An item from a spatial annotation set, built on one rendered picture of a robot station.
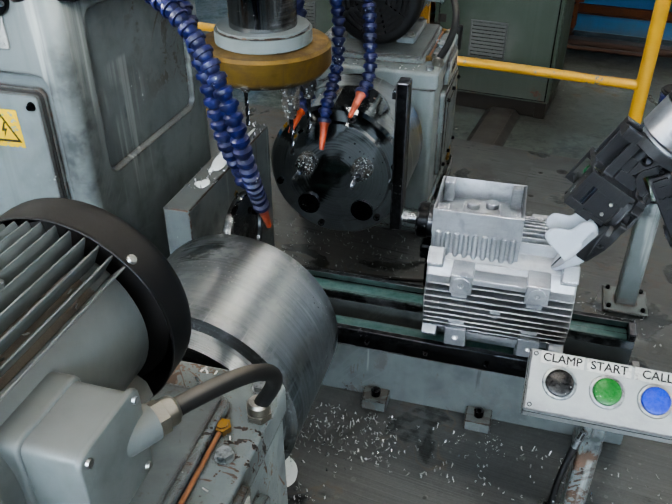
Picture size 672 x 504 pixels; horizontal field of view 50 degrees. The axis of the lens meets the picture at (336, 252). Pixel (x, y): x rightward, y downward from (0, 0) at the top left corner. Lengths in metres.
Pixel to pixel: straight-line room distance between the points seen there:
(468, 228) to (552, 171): 0.94
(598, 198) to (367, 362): 0.44
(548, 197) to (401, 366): 0.78
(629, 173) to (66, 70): 0.68
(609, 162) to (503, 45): 3.33
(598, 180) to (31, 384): 0.65
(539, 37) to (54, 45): 3.47
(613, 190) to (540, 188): 0.92
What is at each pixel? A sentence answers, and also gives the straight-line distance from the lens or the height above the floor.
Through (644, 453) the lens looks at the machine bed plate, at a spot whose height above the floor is 0.80.
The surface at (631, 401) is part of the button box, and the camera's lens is 0.86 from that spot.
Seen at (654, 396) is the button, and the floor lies 1.07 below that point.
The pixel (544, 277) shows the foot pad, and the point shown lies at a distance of 0.99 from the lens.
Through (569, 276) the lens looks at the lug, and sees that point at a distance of 0.99.
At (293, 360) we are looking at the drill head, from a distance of 0.79.
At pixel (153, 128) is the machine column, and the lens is 1.14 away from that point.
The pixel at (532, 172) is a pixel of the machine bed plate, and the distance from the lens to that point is 1.89.
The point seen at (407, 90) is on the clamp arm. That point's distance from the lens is 1.10.
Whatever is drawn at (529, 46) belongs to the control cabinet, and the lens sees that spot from 4.21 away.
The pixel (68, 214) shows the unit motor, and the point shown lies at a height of 1.36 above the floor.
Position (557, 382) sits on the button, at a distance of 0.84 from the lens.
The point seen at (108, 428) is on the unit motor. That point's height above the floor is 1.31.
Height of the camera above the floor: 1.63
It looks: 33 degrees down
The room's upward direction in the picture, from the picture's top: straight up
